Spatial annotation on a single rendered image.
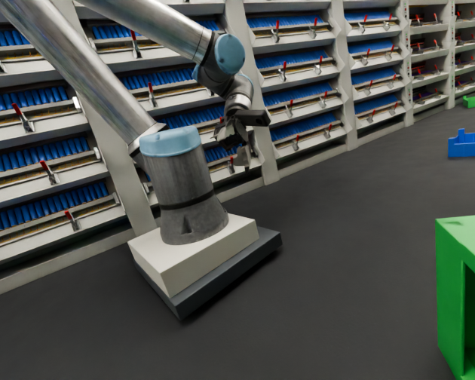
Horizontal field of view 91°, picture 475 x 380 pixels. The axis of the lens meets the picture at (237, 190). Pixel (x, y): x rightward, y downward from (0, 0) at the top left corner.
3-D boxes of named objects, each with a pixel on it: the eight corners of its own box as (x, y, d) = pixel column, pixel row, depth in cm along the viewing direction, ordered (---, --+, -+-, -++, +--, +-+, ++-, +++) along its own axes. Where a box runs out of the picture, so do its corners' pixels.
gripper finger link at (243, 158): (238, 178, 75) (231, 150, 76) (255, 173, 73) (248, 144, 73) (233, 178, 73) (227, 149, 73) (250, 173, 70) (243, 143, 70)
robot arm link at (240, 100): (256, 111, 81) (242, 88, 74) (255, 120, 78) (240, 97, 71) (234, 121, 85) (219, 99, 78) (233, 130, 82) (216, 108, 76)
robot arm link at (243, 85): (222, 85, 88) (244, 100, 92) (218, 106, 81) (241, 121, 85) (237, 65, 81) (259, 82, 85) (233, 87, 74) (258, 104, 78)
